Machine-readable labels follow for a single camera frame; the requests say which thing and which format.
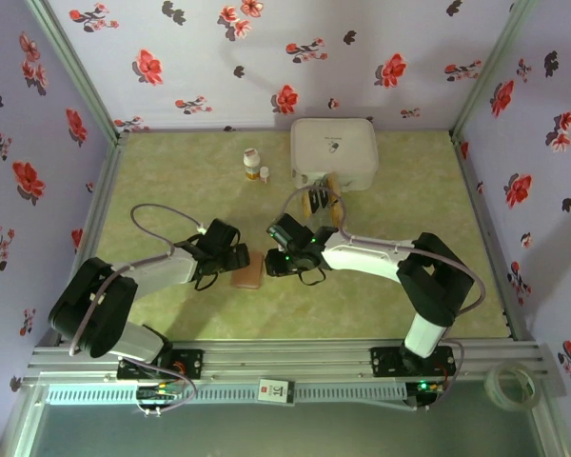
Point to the aluminium table side rail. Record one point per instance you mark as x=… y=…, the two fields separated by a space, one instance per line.
x=103 y=200
x=487 y=238

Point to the large white orange-label medicine bottle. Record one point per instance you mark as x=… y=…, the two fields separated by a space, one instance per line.
x=251 y=164

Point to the small white pink-label medicine bottle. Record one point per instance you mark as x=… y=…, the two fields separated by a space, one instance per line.
x=265 y=174

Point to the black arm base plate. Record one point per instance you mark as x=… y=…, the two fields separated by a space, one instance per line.
x=385 y=362
x=190 y=364

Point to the wide aluminium base rail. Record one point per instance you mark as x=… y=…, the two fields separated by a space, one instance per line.
x=290 y=362

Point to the white label box red logo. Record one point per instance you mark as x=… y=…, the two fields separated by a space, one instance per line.
x=276 y=391

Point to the aluminium frame post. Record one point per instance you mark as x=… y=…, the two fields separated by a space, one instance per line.
x=490 y=71
x=76 y=71

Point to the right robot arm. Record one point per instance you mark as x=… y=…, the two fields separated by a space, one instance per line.
x=366 y=257

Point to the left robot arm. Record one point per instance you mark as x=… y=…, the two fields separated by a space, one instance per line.
x=157 y=273

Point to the clear adhesive tape roll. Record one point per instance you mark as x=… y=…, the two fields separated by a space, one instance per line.
x=490 y=381

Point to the gold VIP card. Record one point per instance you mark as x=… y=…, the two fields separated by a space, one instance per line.
x=333 y=186
x=338 y=212
x=307 y=204

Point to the black VIP card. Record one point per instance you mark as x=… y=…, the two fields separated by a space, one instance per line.
x=320 y=199

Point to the white square box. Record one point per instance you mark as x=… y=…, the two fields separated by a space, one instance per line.
x=333 y=143

